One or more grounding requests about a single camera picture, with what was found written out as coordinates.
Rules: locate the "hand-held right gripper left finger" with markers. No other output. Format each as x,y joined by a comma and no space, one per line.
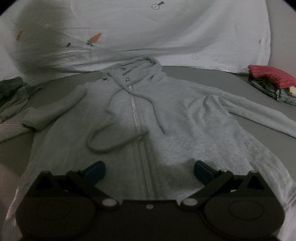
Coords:
97,172

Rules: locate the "cream folded garment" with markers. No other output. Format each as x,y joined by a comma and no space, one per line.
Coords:
293,90

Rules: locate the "dark blue-grey garment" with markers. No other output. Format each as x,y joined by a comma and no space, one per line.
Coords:
10,89

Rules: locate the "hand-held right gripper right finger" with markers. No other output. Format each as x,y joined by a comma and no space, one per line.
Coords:
202,172

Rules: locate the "carrot print white sheet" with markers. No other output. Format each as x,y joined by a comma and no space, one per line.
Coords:
161,30

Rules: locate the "grey fleece zip hoodie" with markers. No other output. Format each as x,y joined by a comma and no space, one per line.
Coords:
180,115

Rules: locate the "plaid folded garment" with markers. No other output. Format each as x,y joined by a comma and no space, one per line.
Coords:
268,89

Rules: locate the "red folded garment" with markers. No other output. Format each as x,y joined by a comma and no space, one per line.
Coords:
270,73

